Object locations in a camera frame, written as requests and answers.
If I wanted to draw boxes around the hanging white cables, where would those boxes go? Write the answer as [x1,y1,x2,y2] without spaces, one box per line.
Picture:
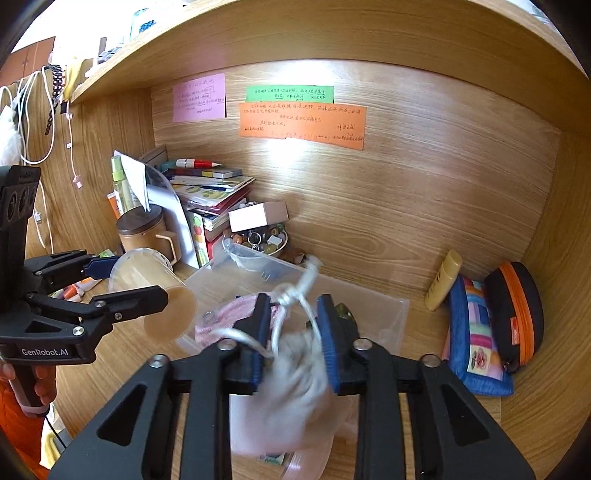
[0,65,81,252]

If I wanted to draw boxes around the blue patchwork pencil case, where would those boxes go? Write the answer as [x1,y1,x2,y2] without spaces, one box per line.
[441,274,515,398]

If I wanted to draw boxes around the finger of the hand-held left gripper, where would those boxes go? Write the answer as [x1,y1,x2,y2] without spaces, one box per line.
[25,249,123,289]
[28,285,169,333]

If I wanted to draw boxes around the yellow lotion bottle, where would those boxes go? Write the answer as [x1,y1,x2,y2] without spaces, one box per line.
[424,250,463,311]

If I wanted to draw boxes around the white drawstring pouch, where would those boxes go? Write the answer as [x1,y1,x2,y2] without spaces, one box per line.
[228,265,361,462]

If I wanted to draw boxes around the person's left hand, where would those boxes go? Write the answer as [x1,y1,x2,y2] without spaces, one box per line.
[0,362,57,411]

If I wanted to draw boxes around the orange paper note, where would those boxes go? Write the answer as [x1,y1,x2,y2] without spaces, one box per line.
[239,102,367,151]

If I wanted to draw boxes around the white bowl of beads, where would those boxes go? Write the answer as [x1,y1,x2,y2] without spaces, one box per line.
[222,224,289,259]

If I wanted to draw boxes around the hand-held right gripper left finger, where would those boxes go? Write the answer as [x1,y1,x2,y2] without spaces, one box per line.
[48,293,273,480]

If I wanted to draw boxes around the black case with orange zip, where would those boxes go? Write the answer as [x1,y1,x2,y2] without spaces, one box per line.
[483,261,544,374]

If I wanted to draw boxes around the hanging beaded bracelet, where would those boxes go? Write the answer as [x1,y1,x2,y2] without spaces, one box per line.
[43,65,64,137]

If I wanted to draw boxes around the pale green spray bottle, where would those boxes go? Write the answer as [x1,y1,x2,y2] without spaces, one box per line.
[111,155,134,215]

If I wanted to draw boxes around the clear plastic lid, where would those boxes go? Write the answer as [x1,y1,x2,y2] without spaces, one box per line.
[256,434,334,480]

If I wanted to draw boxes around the pink cord bundle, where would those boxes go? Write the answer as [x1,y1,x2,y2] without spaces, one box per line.
[194,295,287,344]

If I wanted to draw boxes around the wooden overhead shelf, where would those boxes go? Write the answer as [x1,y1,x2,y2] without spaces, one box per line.
[69,0,591,134]

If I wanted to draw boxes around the brown mug with lid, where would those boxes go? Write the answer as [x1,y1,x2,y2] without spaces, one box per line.
[115,205,180,266]

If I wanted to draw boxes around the wooden desktop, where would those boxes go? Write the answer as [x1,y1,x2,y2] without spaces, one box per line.
[46,249,591,480]

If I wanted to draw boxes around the stack of books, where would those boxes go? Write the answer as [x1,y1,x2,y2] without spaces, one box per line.
[139,145,257,268]

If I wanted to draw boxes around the clear plastic storage box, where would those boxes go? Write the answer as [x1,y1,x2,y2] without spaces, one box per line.
[178,242,411,365]

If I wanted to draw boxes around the orange marker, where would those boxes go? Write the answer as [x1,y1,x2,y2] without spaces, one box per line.
[51,279,102,303]

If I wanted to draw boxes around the green paper note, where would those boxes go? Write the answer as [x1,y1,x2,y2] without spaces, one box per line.
[245,85,335,103]

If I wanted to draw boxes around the pink paper note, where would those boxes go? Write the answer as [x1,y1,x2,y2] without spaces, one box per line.
[172,73,227,123]

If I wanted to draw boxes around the clear plastic cup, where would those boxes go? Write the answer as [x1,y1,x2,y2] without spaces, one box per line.
[108,248,199,341]

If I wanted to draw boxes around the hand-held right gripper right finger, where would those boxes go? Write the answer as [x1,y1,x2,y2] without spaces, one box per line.
[316,294,536,480]

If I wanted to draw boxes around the white card box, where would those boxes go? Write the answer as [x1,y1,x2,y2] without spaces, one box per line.
[228,202,289,233]

